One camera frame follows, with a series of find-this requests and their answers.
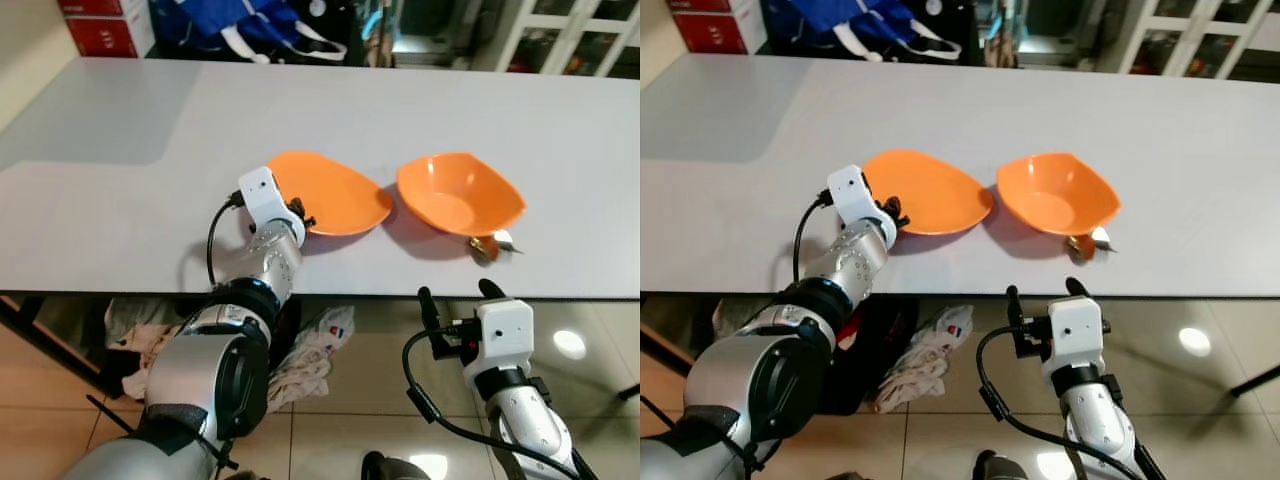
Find orange plastic bowl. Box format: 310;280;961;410
265;150;394;239
996;152;1122;238
396;152;528;240
862;148;995;237

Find shiny bronze metal spoon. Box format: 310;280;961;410
1065;226;1114;263
468;229;523;265

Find black fabric bag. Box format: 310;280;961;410
830;298;911;416
268;298;303;351

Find white cloth bag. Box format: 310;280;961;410
873;305;976;413
268;305;356;411

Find black table leg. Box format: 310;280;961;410
0;295;111;401
640;320;701;378

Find tan wooden object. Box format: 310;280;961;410
365;0;397;69
985;0;1017;69

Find black bag white logo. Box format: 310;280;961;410
290;0;366;67
900;0;986;66

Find beige crumpled cloth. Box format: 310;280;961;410
105;298;191;401

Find white glass door cabinet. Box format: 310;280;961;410
470;0;641;81
1095;0;1280;83

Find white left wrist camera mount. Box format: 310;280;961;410
826;164;883;229
237;166;293;231

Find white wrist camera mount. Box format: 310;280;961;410
826;164;883;229
1042;295;1106;369
470;296;536;373
237;166;293;231

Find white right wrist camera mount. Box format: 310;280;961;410
470;296;536;373
1042;295;1106;369

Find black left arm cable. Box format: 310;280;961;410
794;188;836;286
205;190;251;286

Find blue bag white straps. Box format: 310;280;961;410
150;0;349;65
765;0;951;63

